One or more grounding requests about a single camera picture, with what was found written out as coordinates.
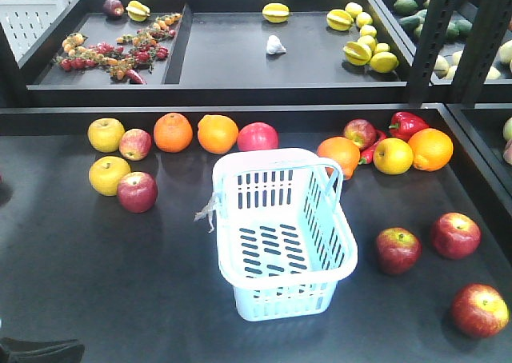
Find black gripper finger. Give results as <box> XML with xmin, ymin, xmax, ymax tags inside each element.
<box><xmin>1</xmin><ymin>337</ymin><xmax>85</xmax><ymax>363</ymax></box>

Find red apple behind oranges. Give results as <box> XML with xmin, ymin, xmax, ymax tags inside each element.
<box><xmin>342</xmin><ymin>118</ymin><xmax>377</xmax><ymax>150</ymax></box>

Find light blue plastic basket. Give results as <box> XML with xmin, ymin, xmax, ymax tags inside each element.
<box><xmin>195</xmin><ymin>148</ymin><xmax>358</xmax><ymax>321</ymax></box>

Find orange right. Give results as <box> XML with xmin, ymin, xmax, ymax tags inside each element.
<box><xmin>408</xmin><ymin>128</ymin><xmax>454</xmax><ymax>172</ymax></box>

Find black shelf upright post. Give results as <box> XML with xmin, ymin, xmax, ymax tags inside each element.
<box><xmin>407</xmin><ymin>0</ymin><xmax>512</xmax><ymax>106</ymax></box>

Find dark red apple left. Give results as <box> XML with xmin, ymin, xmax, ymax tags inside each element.
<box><xmin>375</xmin><ymin>227</ymin><xmax>422</xmax><ymax>275</ymax></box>

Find yellow starfruit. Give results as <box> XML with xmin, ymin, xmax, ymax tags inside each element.
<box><xmin>262</xmin><ymin>2</ymin><xmax>290</xmax><ymax>23</ymax></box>

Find orange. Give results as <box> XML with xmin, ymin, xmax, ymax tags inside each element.
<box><xmin>408</xmin><ymin>128</ymin><xmax>454</xmax><ymax>172</ymax></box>
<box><xmin>316</xmin><ymin>136</ymin><xmax>360</xmax><ymax>180</ymax></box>

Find red bell pepper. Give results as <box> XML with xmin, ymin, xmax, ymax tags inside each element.
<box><xmin>388</xmin><ymin>111</ymin><xmax>430</xmax><ymax>142</ymax></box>

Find orange left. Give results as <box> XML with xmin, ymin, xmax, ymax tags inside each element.
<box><xmin>316</xmin><ymin>136</ymin><xmax>360</xmax><ymax>180</ymax></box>

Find red yellow apple bottom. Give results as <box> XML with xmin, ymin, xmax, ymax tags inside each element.
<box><xmin>450</xmin><ymin>283</ymin><xmax>510</xmax><ymax>338</ymax></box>

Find white garlic bulb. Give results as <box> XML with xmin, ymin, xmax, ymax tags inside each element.
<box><xmin>266</xmin><ymin>35</ymin><xmax>286</xmax><ymax>55</ymax></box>

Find red apple centre left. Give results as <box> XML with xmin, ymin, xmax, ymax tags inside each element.
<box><xmin>430</xmin><ymin>212</ymin><xmax>482</xmax><ymax>260</ymax></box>

